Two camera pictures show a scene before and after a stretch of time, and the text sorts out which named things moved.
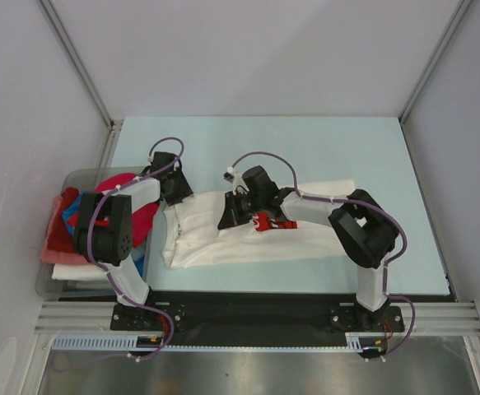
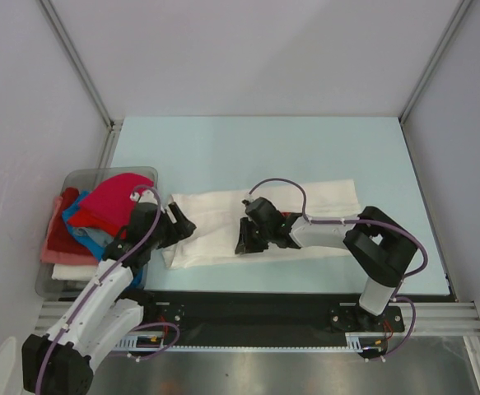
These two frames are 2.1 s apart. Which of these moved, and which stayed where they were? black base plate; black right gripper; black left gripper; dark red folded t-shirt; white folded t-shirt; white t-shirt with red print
Moved: black right gripper; black left gripper
Stayed: black base plate; white t-shirt with red print; white folded t-shirt; dark red folded t-shirt
